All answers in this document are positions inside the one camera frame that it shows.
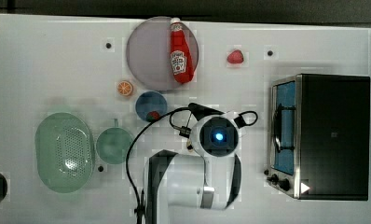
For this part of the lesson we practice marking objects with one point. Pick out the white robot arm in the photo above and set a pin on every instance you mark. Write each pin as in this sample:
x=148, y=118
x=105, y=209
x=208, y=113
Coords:
x=208, y=179

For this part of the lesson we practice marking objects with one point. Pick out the green mug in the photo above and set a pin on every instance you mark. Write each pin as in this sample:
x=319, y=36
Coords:
x=113, y=143

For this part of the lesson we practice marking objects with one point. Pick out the plush strawberry in bowl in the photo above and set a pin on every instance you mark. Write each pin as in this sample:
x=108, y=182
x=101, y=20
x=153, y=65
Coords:
x=152, y=116

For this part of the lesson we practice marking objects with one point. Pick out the blue bowl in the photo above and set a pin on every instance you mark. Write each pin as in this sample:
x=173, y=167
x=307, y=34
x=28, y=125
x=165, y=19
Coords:
x=150, y=101

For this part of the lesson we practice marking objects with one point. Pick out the red ketchup bottle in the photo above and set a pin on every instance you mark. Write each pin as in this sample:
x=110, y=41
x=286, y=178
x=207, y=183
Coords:
x=180, y=56

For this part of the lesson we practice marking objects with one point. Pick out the orange slice toy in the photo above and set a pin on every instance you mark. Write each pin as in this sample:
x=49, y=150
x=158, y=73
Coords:
x=125, y=88

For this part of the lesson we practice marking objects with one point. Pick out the grey round plate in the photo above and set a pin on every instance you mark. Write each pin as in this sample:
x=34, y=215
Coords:
x=148, y=54

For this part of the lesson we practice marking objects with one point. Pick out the red plush strawberry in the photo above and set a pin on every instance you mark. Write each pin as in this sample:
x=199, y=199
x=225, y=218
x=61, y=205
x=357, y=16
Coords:
x=235, y=57

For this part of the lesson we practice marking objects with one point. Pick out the green perforated colander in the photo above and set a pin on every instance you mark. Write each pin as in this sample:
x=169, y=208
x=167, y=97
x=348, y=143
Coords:
x=64, y=152

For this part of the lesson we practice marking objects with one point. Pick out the silver black toaster oven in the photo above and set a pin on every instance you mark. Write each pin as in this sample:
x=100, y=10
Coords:
x=319, y=137

